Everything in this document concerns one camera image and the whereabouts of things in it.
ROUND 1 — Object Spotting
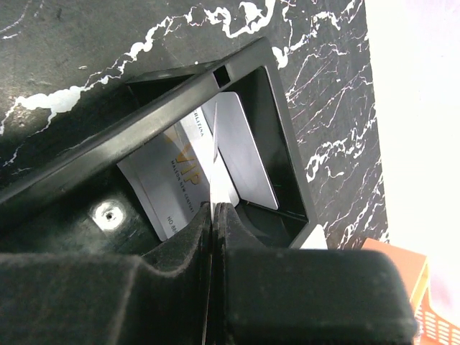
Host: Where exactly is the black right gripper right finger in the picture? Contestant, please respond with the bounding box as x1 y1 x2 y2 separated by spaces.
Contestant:
212 203 418 344

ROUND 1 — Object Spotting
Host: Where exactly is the black bin left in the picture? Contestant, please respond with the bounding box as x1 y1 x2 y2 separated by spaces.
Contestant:
1 38 324 255

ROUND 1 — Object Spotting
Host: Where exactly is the orange plastic desk organizer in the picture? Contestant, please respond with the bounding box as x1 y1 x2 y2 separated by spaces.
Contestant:
362 238 459 344

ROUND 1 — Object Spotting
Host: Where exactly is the white magnetic stripe card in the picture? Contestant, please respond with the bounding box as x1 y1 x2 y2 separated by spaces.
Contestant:
209 101 239 207

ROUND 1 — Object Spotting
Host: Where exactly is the white bin middle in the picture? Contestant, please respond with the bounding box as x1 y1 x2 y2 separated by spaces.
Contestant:
300 224 328 249

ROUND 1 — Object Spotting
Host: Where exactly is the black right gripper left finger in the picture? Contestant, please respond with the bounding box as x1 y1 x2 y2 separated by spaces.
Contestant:
1 203 211 344

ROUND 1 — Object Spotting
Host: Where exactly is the white VIP card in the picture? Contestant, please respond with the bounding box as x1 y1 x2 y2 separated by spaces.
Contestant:
118 109 212 241

